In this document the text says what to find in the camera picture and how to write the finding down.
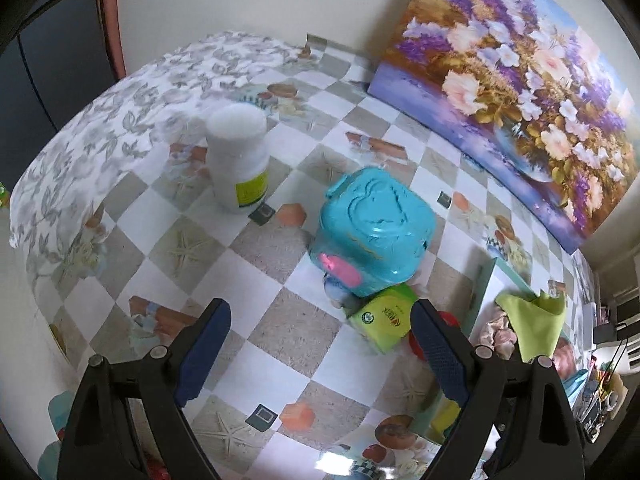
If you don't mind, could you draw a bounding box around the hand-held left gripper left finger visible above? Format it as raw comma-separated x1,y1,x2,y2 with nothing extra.
57,297,233,480

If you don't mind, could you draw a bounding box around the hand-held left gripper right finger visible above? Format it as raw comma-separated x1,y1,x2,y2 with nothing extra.
410,297,586,480

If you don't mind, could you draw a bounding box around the pink white knitted cloth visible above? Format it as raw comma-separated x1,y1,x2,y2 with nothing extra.
477,307,518,358

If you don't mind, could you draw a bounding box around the white tray with teal rim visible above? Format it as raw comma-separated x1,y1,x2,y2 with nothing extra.
420,257,601,446

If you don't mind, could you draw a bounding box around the yellow-green cloth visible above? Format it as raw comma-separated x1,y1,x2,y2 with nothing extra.
495,289,568,363

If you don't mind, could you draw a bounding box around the blue face mask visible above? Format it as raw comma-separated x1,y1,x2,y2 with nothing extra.
562,369,590,401

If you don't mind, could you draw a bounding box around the green tissue packet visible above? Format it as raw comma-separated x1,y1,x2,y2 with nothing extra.
347,287,418,356

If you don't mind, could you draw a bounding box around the checked tablecloth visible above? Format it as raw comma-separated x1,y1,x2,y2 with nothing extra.
30,35,601,480

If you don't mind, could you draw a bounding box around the teal plastic box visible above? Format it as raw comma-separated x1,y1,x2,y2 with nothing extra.
308,167,436,301

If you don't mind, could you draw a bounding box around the pile of assorted clutter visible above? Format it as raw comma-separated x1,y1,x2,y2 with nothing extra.
575,295,640,443

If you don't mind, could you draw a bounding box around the white bottle with green label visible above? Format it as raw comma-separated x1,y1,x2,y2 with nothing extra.
205,104,271,216

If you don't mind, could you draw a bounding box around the grey leaf-print cloth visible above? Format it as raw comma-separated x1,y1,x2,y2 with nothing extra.
9,30,311,286

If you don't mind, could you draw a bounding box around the flower painting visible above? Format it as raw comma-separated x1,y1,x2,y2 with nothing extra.
366,0,638,256

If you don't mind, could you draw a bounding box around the dark cabinet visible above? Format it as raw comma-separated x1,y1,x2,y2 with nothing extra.
0,0,121,131

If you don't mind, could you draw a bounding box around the red ring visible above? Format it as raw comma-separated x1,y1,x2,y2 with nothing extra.
407,310,453,363

